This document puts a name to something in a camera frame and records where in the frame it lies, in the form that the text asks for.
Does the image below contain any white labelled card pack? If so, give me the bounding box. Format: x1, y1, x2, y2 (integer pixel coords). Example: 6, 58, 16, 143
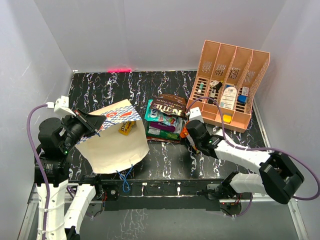
219, 86, 238, 110

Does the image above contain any white green tube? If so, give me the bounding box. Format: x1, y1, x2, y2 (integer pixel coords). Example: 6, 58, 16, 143
197, 82, 204, 95

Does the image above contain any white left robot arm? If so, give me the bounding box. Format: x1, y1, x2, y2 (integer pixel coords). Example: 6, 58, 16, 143
34, 110, 106, 240

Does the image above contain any yellow M&M's candy packet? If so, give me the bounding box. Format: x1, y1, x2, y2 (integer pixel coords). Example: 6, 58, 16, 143
118, 121, 136, 136

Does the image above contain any green snack bag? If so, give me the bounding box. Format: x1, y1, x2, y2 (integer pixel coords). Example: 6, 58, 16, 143
145, 123, 181, 141

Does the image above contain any black clip tool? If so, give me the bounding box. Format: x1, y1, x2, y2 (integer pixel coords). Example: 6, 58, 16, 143
208, 80, 223, 104

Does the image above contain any pink desk organizer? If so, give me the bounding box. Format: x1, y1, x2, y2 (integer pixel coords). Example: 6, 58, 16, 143
187, 40, 270, 133

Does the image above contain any purple snack packet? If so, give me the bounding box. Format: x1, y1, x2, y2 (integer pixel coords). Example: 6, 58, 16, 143
149, 121, 176, 133

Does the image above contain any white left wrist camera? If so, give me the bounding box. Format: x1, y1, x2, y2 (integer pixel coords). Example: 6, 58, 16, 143
46, 95, 76, 118

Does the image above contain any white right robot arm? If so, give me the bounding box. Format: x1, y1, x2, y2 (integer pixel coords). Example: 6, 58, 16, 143
186, 120, 305, 204

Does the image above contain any teal Fox's candy bag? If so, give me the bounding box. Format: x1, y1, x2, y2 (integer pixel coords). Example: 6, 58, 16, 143
144, 99, 183, 134

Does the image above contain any blue checkered paper bag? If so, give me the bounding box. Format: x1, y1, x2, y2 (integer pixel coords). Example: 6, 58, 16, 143
74, 98, 151, 193

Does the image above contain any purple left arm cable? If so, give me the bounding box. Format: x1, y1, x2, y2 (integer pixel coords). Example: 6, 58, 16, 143
26, 104, 52, 240

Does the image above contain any pink tape strip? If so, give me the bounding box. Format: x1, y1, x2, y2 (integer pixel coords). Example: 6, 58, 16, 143
107, 67, 132, 73

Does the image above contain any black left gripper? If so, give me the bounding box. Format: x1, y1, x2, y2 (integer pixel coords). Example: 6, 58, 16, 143
60, 107, 107, 151

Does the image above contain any blue small box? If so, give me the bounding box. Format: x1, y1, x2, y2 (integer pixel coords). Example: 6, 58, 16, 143
237, 95, 248, 104

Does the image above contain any yellow sticky note block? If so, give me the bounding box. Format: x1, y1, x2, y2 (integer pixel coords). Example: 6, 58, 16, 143
222, 114, 232, 124

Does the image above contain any aluminium base frame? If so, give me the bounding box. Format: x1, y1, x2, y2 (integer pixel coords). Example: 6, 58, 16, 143
68, 70, 298, 240

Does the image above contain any orange candy packet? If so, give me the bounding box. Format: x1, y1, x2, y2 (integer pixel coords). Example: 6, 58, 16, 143
179, 126, 199, 154

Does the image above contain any brown chocolate snack bag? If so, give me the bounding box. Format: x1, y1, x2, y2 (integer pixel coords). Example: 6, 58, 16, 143
150, 93, 187, 118

